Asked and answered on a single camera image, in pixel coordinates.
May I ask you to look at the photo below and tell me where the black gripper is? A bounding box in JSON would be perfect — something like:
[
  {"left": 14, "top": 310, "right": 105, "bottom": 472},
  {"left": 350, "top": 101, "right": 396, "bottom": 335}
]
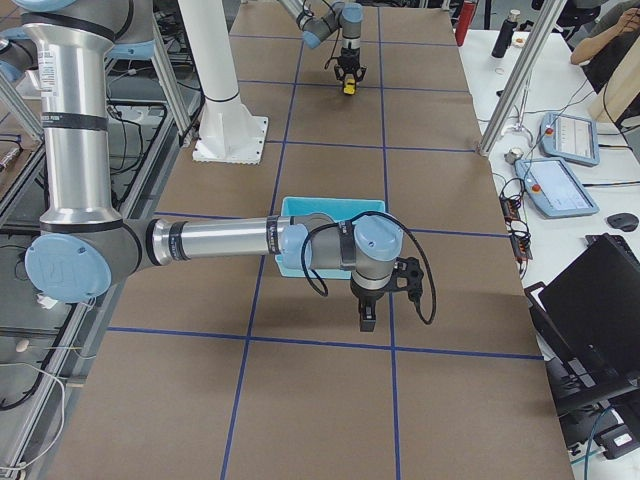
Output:
[
  {"left": 334, "top": 47, "right": 366, "bottom": 80},
  {"left": 350, "top": 257, "right": 423, "bottom": 332}
]

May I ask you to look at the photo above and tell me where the yellow beetle toy car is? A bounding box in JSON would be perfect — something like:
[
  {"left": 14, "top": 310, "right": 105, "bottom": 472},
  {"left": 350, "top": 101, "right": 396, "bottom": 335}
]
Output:
[{"left": 342, "top": 77, "right": 357, "bottom": 96}]

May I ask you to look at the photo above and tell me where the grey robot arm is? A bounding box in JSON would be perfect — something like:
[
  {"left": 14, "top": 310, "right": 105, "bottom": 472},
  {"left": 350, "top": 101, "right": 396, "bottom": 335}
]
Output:
[
  {"left": 1, "top": 1, "right": 435, "bottom": 332},
  {"left": 279, "top": 0, "right": 367, "bottom": 86}
]

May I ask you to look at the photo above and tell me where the light blue plastic bin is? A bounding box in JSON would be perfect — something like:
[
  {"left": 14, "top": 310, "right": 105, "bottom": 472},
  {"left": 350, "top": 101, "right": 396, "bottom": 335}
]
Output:
[{"left": 275, "top": 196, "right": 387, "bottom": 280}]

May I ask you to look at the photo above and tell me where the red bottle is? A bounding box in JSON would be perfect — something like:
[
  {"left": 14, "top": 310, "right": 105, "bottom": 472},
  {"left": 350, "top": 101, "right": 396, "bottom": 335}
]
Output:
[{"left": 455, "top": 0, "right": 477, "bottom": 47}]

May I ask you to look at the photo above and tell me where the black bottle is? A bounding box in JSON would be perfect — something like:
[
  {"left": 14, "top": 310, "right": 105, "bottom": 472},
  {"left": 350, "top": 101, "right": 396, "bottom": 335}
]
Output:
[{"left": 491, "top": 10, "right": 520, "bottom": 58}]

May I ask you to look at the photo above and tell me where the orange black circuit board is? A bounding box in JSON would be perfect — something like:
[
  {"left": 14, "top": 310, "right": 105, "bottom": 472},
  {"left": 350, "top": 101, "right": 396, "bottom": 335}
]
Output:
[{"left": 500, "top": 197, "right": 533, "bottom": 263}]

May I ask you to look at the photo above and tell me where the black laptop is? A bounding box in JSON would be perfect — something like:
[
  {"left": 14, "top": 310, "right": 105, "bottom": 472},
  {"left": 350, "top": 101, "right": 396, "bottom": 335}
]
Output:
[{"left": 525, "top": 234, "right": 639, "bottom": 416}]

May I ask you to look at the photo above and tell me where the lower blue teach pendant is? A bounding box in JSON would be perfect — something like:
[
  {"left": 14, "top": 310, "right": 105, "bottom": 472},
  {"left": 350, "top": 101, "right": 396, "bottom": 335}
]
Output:
[{"left": 514, "top": 157, "right": 599, "bottom": 219}]

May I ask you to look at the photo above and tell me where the blue teach pendant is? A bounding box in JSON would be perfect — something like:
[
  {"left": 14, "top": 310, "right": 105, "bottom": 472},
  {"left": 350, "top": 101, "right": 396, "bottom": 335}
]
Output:
[
  {"left": 514, "top": 157, "right": 599, "bottom": 219},
  {"left": 540, "top": 111, "right": 600, "bottom": 167}
]

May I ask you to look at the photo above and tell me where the upper blue teach pendant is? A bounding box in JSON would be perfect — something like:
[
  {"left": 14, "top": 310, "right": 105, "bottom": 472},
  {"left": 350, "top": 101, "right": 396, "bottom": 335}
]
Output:
[{"left": 540, "top": 111, "right": 600, "bottom": 167}]

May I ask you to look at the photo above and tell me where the seated person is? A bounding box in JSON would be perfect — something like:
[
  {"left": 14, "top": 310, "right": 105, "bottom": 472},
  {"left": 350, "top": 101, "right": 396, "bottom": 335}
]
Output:
[{"left": 570, "top": 1, "right": 639, "bottom": 93}]

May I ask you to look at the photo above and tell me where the black computer mouse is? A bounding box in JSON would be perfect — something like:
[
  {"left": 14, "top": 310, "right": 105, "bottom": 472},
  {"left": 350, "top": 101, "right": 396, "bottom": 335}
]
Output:
[{"left": 606, "top": 212, "right": 639, "bottom": 232}]

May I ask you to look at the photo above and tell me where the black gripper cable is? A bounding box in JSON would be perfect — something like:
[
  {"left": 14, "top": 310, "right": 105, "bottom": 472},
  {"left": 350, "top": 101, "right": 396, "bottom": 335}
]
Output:
[{"left": 299, "top": 211, "right": 439, "bottom": 326}]

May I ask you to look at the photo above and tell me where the aluminium frame post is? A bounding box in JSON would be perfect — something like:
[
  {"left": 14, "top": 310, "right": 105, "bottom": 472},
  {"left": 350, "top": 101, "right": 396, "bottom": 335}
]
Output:
[{"left": 477, "top": 0, "right": 567, "bottom": 157}]

